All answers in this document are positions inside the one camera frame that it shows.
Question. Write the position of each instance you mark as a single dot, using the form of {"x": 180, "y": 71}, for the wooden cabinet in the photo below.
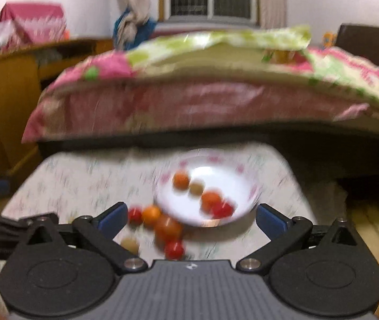
{"x": 23, "y": 75}

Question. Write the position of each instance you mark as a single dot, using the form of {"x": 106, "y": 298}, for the small orange mandarin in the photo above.
{"x": 181, "y": 180}

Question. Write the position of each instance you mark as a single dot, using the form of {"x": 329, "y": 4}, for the white floral plate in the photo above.
{"x": 237, "y": 182}

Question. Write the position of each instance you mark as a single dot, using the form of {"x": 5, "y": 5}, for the blue cloth bundle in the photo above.
{"x": 127, "y": 35}

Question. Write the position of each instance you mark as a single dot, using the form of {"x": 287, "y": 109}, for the large orange mandarin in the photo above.
{"x": 209, "y": 199}

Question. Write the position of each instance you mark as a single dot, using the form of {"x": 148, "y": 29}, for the small red cherry tomato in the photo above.
{"x": 135, "y": 216}

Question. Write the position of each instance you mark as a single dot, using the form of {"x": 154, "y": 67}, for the beige curtain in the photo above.
{"x": 133, "y": 6}

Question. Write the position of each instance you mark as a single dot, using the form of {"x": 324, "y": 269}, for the small orange tomato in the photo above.
{"x": 150, "y": 216}

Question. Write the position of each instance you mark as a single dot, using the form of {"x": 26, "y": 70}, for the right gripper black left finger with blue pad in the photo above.
{"x": 97, "y": 235}

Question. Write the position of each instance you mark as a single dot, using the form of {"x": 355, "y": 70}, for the floral tablecloth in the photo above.
{"x": 75, "y": 184}

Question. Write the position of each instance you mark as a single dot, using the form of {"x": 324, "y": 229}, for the brown longan fruit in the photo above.
{"x": 131, "y": 244}
{"x": 196, "y": 188}

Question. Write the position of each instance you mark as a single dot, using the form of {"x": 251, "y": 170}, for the pink floral bed sheet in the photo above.
{"x": 106, "y": 96}

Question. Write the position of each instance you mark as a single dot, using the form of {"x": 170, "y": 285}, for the pink lace cloth cover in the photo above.
{"x": 24, "y": 24}

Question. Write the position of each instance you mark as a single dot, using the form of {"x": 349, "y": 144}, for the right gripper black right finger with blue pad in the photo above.
{"x": 285, "y": 234}

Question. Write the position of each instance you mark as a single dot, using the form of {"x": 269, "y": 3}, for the large orange red tomato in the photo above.
{"x": 167, "y": 230}

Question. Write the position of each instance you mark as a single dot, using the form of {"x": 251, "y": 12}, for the dark wooden headboard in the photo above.
{"x": 360, "y": 40}

